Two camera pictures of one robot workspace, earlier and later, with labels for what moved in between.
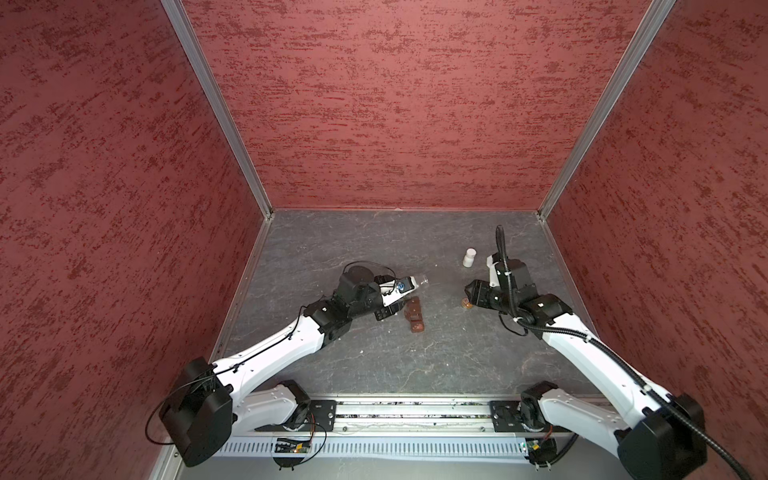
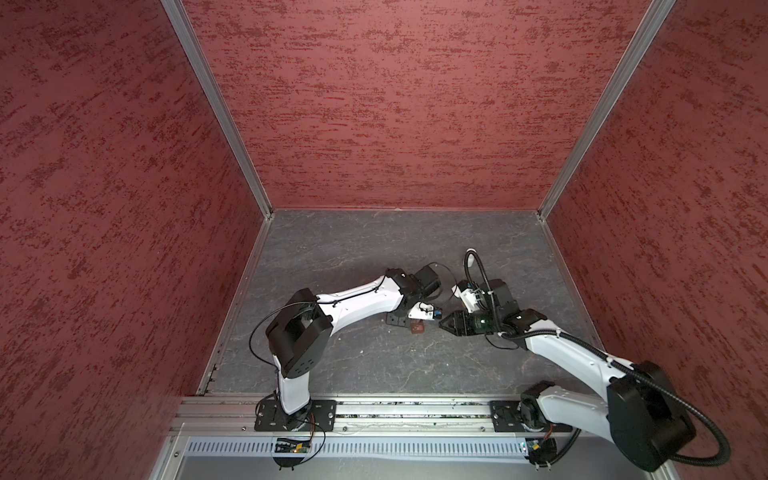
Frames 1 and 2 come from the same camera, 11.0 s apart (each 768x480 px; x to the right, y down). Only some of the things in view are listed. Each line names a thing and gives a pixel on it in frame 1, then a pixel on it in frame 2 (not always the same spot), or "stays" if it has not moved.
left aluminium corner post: (182, 17) stays
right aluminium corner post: (655, 18) stays
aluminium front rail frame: (466, 415) stays
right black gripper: (477, 293) → (456, 318)
